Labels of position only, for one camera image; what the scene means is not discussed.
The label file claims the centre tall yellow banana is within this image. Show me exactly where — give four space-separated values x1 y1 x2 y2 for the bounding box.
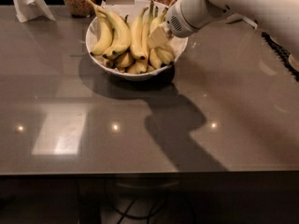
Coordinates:
135 1 154 75

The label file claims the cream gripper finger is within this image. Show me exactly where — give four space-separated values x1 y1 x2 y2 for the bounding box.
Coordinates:
147 24 171 49

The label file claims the black ribbed cable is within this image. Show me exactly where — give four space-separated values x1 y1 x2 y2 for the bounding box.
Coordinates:
261 31 299 83

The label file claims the small lower yellow banana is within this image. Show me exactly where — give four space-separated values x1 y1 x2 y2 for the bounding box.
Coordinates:
115 52 135 68

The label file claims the right white paper sign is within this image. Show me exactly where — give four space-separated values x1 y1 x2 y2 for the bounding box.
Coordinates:
226 13 258 29

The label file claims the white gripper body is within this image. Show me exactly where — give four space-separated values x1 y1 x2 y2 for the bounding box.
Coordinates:
166 0 233 38

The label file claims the left white paper sign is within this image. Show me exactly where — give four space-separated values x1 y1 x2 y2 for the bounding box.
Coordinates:
13 0 55 22

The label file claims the white ceramic bowl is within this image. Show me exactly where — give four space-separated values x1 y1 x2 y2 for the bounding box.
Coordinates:
85 0 188 81

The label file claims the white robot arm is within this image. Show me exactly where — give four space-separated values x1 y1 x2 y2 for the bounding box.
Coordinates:
148 0 299 67

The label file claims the white paper sign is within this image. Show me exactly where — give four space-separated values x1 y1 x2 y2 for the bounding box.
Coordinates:
226 13 258 29
13 0 55 22

